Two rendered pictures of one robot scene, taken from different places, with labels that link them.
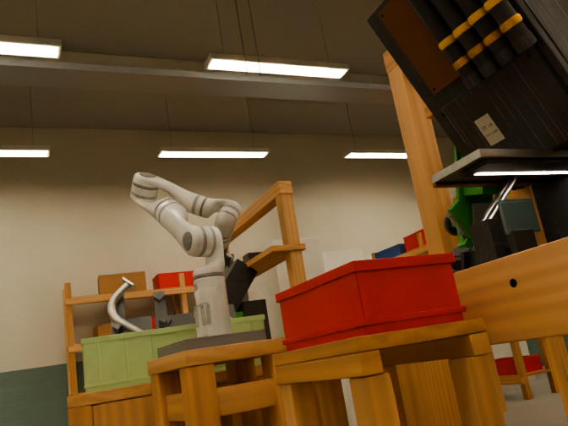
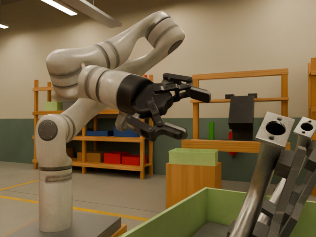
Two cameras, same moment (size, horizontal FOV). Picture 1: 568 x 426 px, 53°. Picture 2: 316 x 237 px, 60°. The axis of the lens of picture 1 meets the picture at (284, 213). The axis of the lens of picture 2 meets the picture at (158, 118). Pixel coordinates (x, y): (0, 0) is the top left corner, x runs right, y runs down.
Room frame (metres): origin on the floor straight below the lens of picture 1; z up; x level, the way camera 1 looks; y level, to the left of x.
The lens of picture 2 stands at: (2.49, -0.05, 1.20)
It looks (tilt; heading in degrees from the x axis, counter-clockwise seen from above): 0 degrees down; 139
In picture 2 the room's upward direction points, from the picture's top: straight up
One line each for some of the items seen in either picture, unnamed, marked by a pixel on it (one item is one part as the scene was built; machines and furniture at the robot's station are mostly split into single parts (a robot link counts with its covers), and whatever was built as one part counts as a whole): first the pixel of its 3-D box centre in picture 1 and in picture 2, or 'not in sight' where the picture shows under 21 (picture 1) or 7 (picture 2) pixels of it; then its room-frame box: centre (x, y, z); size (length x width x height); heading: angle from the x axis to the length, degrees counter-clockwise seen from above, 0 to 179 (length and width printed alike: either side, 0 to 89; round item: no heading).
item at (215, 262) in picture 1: (206, 254); (55, 143); (1.68, 0.25, 1.13); 0.09 x 0.09 x 0.17; 41
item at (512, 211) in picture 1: (522, 230); not in sight; (1.23, -0.50, 0.97); 0.10 x 0.02 x 0.14; 116
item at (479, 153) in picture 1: (521, 169); not in sight; (1.26, -0.55, 1.11); 0.39 x 0.16 x 0.03; 116
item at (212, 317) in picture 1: (212, 308); (55, 197); (1.68, 0.25, 0.97); 0.09 x 0.09 x 0.17; 39
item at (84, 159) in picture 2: not in sight; (89, 124); (-3.37, 2.88, 1.10); 3.01 x 0.55 x 2.20; 26
